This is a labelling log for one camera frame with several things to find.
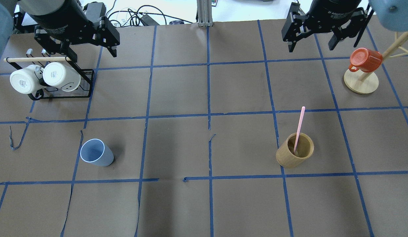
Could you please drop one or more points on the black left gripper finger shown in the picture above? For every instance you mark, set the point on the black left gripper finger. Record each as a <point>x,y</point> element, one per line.
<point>113,51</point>
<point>69,54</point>

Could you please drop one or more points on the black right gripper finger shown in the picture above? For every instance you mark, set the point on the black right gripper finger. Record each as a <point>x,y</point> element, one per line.
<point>333,42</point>
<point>291,46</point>

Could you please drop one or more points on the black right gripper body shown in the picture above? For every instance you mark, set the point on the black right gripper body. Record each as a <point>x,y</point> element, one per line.
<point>332,13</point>

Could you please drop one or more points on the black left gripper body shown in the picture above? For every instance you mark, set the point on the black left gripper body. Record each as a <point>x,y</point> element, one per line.
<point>66,20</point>

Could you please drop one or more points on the pink chopstick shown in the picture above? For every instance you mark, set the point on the pink chopstick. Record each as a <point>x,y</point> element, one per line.
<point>300,122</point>

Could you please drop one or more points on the light blue plastic cup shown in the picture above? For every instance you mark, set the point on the light blue plastic cup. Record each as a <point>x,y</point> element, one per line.
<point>96,152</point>

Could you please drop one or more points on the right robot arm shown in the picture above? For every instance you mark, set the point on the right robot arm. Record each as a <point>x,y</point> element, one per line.
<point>392,14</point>

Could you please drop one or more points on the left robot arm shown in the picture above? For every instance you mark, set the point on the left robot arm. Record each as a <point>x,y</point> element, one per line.
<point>31,7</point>

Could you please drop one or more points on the bamboo chopstick holder cup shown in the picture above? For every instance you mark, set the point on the bamboo chopstick holder cup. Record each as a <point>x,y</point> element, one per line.
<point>305,149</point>

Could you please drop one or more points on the white mug with face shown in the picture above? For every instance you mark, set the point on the white mug with face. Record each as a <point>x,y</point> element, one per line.
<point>61,76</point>

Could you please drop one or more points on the red mug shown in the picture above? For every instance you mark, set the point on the red mug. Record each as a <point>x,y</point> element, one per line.
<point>365,60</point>

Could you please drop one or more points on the white mug left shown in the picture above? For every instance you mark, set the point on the white mug left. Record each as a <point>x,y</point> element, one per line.
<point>27,80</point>

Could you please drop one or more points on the black wire mug rack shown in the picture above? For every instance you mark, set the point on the black wire mug rack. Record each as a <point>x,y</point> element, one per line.
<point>83,91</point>

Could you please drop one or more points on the aluminium frame post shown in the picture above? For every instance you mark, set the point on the aluminium frame post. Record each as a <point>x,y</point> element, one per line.
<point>204,13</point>

